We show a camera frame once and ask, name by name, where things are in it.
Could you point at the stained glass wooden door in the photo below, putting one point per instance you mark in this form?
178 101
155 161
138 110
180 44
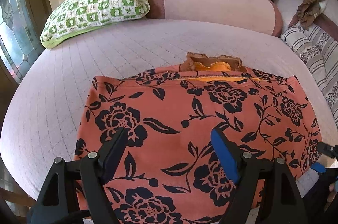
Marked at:
22 22

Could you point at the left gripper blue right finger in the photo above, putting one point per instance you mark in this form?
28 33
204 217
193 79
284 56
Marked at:
281 200

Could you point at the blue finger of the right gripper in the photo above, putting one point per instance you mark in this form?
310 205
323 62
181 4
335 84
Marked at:
318 167

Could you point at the striped floral folded quilt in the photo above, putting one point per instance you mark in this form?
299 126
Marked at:
318 51

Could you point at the green white patterned pillow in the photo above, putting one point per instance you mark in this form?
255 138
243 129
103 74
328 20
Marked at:
74 17

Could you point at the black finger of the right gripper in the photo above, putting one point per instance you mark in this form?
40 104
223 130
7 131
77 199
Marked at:
327 150

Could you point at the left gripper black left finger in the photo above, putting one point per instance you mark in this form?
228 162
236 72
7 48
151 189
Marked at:
74 190

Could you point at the pink quilted bed cover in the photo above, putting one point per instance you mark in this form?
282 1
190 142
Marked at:
42 119

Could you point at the orange black floral blouse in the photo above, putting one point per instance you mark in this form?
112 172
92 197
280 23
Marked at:
169 172

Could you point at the pink maroon folded blanket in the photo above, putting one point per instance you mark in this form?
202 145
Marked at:
293 11

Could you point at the pink bolster cushion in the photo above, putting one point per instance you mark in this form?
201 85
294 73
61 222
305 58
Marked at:
261 16

